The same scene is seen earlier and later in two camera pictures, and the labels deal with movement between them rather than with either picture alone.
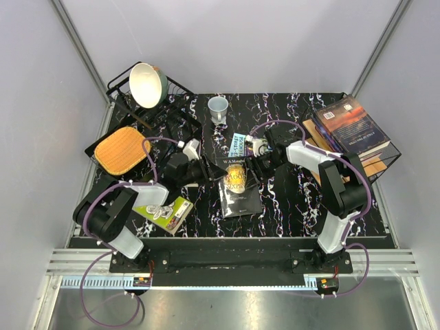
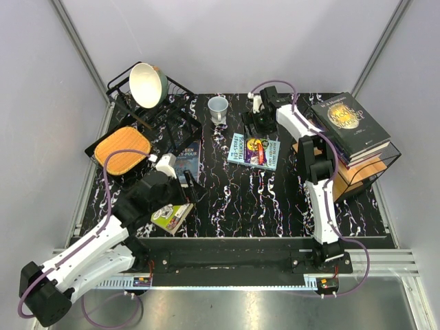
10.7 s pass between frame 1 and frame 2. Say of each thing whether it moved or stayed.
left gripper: moved
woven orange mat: stayed
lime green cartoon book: stayed
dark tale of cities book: moved
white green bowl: stayed
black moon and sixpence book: moved
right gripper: moved
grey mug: stayed
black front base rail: stayed
